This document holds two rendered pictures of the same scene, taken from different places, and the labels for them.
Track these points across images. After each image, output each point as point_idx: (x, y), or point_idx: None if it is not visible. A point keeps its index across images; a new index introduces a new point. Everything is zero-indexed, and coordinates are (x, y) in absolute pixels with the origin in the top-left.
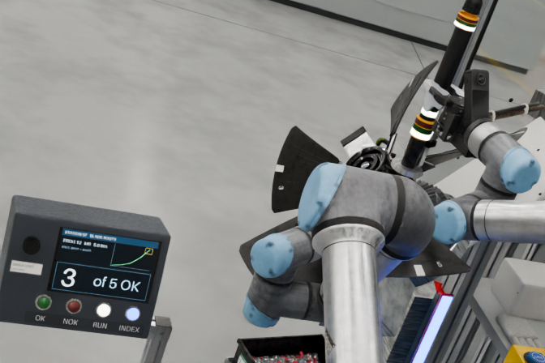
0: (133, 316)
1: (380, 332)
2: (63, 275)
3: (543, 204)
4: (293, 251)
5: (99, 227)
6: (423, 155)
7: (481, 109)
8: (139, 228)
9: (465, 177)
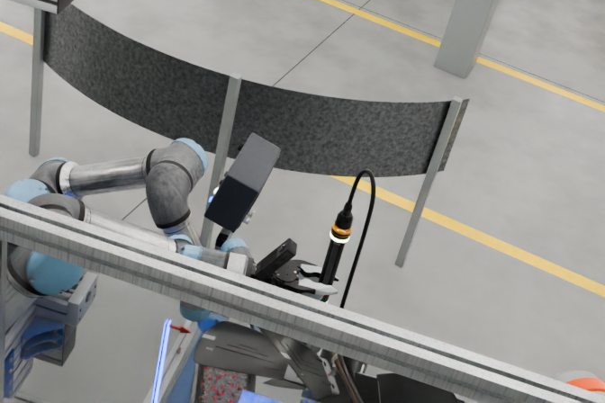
0: (209, 199)
1: (97, 174)
2: None
3: (130, 223)
4: (228, 251)
5: (239, 154)
6: None
7: (265, 262)
8: (237, 166)
9: None
